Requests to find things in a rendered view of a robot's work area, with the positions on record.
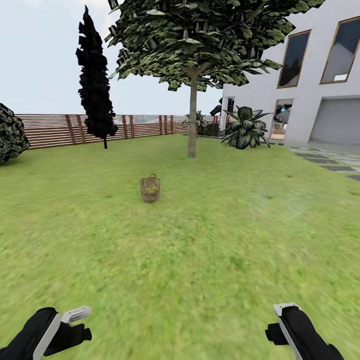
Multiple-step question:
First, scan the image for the wicker basket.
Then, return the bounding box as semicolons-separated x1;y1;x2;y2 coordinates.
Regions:
139;175;161;203

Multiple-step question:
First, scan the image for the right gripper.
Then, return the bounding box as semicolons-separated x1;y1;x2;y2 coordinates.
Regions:
265;323;289;346

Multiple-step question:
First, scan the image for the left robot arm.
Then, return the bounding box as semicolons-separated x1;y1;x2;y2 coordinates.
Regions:
0;306;92;360

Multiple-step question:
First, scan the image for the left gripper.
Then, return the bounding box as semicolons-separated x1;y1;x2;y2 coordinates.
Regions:
43;323;92;357

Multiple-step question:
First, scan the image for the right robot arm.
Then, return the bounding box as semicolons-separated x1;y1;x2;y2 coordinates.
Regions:
265;302;345;360

